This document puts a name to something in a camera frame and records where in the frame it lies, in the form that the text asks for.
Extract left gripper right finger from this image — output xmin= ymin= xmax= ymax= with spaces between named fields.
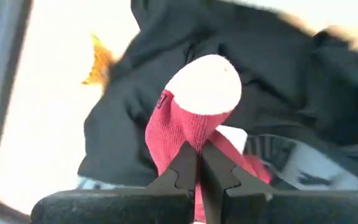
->
xmin=202 ymin=139 xmax=358 ymax=224

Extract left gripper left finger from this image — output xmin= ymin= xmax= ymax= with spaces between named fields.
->
xmin=31 ymin=141 xmax=198 ymax=224

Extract red and white sock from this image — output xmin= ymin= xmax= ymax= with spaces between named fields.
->
xmin=144 ymin=54 xmax=273 ymax=223

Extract black boxer briefs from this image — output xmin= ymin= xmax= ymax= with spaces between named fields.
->
xmin=76 ymin=0 xmax=358 ymax=191

